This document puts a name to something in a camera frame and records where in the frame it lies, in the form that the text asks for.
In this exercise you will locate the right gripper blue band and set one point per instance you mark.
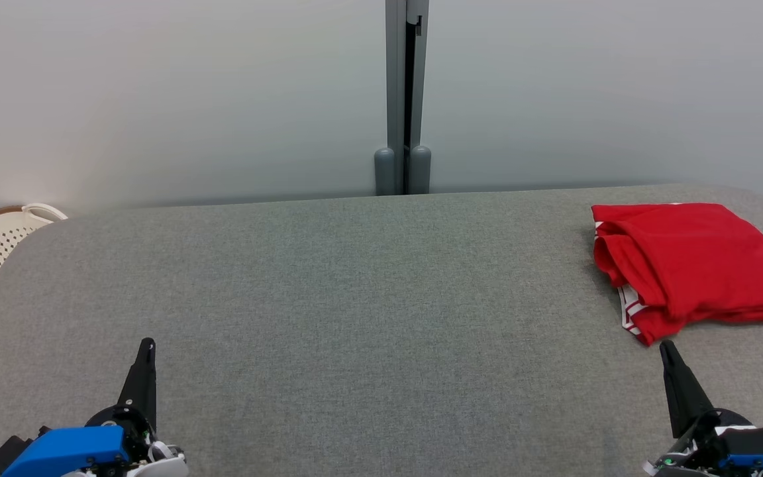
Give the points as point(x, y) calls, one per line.
point(693, 450)

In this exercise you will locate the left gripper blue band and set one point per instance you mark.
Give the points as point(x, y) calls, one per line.
point(77, 454)

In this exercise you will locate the red t-shirt white sleeves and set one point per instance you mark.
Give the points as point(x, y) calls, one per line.
point(699, 265)

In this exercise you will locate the grey partition post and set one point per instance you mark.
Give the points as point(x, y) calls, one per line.
point(398, 86)

